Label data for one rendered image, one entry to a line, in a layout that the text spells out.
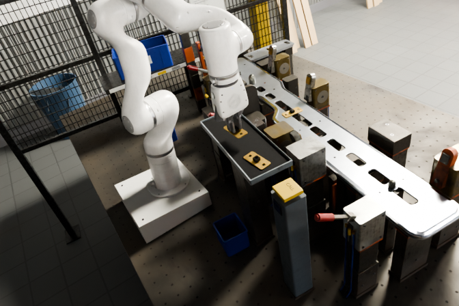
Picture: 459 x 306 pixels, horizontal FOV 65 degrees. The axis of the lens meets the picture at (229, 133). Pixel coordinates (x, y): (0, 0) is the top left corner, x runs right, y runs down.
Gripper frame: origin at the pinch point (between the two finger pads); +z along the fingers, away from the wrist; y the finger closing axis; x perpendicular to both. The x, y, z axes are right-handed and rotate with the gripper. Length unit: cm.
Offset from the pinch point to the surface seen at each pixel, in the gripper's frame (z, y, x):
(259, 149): 6.3, 1.8, -9.1
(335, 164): 22.3, 25.1, -17.8
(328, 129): 22.3, 38.5, -2.7
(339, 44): 122, 269, 192
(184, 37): 4, 33, 93
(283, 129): 14.3, 20.3, 1.9
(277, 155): 6.3, 3.7, -14.9
